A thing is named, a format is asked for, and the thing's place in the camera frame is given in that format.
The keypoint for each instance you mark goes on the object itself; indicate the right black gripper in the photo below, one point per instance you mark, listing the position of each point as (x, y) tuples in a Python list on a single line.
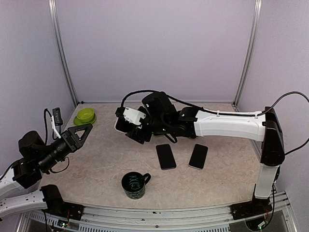
[(138, 136)]

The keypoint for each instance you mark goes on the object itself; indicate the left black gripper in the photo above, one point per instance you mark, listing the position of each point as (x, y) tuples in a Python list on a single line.
[(67, 136)]

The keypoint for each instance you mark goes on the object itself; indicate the purple edged black phone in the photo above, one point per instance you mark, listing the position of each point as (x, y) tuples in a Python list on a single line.
[(165, 157)]

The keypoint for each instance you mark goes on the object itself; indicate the large black phone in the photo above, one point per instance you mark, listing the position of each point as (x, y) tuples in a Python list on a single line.
[(123, 126)]

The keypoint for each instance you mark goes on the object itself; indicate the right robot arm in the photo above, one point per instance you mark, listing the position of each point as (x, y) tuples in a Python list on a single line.
[(260, 126)]

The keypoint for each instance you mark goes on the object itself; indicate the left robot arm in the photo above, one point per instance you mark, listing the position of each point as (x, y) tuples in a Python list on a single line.
[(15, 196)]

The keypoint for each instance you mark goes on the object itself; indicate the silver edged black phone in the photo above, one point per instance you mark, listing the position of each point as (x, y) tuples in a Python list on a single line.
[(198, 156)]

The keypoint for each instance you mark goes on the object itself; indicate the green plastic plate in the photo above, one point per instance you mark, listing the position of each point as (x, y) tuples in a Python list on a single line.
[(78, 122)]

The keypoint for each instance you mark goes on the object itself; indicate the green plastic bowl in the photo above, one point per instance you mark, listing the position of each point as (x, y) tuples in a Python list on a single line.
[(86, 115)]

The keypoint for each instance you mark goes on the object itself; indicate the black mug green print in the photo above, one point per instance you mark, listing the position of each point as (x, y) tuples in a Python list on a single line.
[(133, 184)]

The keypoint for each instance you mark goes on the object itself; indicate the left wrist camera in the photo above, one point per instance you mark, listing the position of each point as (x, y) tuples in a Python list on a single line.
[(56, 121)]

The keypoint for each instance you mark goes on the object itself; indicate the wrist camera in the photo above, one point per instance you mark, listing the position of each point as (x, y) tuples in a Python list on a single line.
[(56, 121), (130, 115)]

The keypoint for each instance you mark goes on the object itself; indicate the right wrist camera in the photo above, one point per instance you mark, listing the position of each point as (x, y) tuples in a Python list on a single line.
[(130, 115)]

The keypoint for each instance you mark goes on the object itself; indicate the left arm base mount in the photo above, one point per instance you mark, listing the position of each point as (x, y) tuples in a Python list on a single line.
[(57, 206)]

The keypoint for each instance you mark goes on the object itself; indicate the front aluminium rail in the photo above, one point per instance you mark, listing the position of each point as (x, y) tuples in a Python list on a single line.
[(220, 218)]

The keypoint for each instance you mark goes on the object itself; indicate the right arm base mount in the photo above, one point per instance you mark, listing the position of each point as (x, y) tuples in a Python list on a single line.
[(250, 208)]

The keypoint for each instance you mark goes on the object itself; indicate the left aluminium frame post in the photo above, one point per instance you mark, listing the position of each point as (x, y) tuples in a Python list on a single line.
[(61, 51)]

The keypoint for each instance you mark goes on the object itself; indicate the aluminium frame post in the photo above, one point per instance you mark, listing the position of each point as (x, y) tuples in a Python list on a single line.
[(249, 52), (61, 51)]

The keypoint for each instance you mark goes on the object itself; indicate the right aluminium frame post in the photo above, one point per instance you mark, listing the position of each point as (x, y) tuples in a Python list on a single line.
[(249, 52)]

